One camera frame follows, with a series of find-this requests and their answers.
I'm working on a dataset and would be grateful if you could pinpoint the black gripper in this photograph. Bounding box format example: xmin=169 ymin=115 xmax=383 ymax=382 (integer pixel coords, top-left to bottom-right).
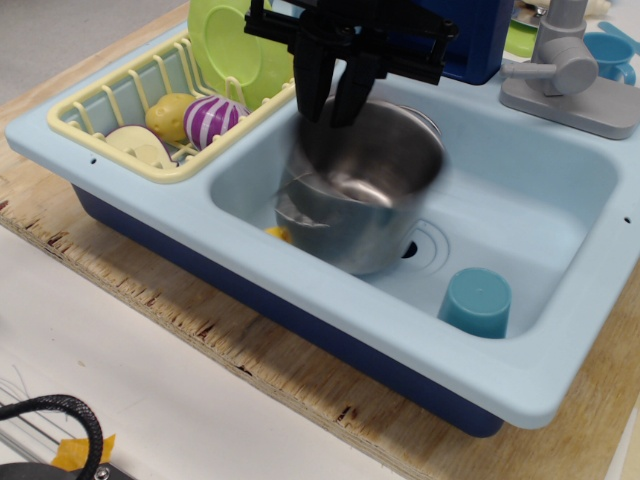
xmin=244 ymin=1 xmax=459 ymax=128

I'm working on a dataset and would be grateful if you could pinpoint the stainless steel pot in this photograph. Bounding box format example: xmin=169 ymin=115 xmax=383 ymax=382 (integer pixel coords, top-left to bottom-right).
xmin=275 ymin=100 xmax=447 ymax=275

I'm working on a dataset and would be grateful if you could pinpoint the light blue toy sink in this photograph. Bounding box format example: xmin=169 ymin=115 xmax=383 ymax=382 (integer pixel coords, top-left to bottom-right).
xmin=4 ymin=0 xmax=640 ymax=440

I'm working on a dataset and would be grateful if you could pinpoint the green plastic plate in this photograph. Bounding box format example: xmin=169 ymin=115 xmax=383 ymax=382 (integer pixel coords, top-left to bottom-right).
xmin=187 ymin=0 xmax=294 ymax=110

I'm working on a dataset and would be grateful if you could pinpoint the purple striped toy onion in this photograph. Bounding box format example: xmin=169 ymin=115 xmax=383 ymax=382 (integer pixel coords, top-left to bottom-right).
xmin=183 ymin=95 xmax=251 ymax=151

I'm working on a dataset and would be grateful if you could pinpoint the yellow toy piece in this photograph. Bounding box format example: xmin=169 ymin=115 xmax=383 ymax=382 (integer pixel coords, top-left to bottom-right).
xmin=264 ymin=226 xmax=292 ymax=244

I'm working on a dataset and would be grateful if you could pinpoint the yellow toy potato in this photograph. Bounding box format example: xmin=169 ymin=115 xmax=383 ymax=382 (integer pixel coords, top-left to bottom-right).
xmin=145 ymin=93 xmax=196 ymax=142

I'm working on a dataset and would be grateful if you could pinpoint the yellow dish rack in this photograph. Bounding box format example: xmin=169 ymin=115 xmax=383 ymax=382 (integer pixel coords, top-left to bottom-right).
xmin=47 ymin=30 xmax=296 ymax=184

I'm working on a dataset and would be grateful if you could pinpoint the purple toy eggplant slice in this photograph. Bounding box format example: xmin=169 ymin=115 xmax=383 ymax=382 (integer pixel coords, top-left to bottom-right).
xmin=105 ymin=125 xmax=177 ymax=169

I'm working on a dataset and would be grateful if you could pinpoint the grey toy faucet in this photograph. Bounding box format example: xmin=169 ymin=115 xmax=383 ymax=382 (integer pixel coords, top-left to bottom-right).
xmin=499 ymin=1 xmax=639 ymax=140

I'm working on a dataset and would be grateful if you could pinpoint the teal plastic cup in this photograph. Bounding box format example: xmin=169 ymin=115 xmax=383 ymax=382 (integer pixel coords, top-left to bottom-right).
xmin=438 ymin=268 xmax=512 ymax=339

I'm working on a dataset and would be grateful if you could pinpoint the blue plastic mug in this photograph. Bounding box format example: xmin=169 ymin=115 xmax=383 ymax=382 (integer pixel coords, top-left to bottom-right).
xmin=583 ymin=21 xmax=639 ymax=86

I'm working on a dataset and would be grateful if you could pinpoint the plywood board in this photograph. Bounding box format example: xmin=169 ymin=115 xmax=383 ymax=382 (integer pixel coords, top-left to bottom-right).
xmin=0 ymin=2 xmax=640 ymax=480

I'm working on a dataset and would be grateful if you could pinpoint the yellow tape piece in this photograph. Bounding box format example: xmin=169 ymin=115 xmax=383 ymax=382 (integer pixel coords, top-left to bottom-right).
xmin=51 ymin=434 xmax=116 ymax=472

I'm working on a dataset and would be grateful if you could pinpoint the black braided cable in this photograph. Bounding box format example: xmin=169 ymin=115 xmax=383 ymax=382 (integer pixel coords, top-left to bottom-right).
xmin=0 ymin=394 xmax=105 ymax=480

